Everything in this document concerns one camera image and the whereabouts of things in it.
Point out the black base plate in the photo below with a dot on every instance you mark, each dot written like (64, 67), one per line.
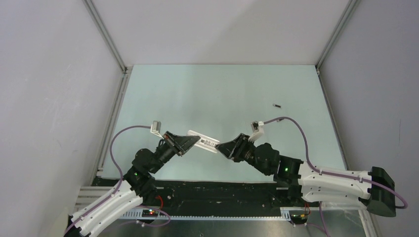
(182, 197)

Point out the aluminium frame rail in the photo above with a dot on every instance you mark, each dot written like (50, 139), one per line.
(351, 78)
(112, 100)

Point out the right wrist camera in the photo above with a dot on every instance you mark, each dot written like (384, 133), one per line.
(257, 130)

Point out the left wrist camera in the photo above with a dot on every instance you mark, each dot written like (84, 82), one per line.
(156, 128)

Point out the white cable duct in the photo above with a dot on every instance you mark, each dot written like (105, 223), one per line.
(147, 214)

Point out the aluminium frame rail left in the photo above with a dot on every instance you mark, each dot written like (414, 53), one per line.
(112, 100)

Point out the white remote control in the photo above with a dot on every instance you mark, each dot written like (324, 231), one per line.
(205, 142)

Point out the aluminium frame rail right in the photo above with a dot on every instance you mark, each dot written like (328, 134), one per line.
(351, 78)

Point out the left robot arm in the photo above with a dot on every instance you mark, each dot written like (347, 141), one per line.
(135, 187)

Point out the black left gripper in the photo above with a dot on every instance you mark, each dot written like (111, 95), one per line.
(185, 142)

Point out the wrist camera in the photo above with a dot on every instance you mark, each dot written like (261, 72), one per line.
(156, 128)
(257, 130)

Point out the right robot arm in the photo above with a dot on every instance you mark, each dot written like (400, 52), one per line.
(371, 190)

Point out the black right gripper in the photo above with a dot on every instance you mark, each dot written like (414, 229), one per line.
(233, 149)

